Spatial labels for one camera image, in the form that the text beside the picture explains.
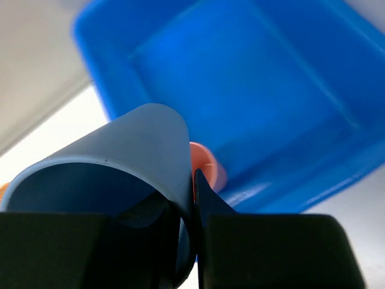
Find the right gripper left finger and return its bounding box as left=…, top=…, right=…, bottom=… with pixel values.
left=1, top=193, right=180, bottom=288

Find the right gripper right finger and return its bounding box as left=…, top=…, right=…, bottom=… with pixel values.
left=194, top=170, right=365, bottom=288

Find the orange plastic plate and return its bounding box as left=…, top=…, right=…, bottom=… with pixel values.
left=0, top=182, right=10, bottom=202

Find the blue plastic cup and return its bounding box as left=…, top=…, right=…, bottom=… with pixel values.
left=1, top=104, right=196, bottom=288

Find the blue plastic bin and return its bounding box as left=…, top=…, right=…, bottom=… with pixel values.
left=73, top=1, right=384, bottom=213

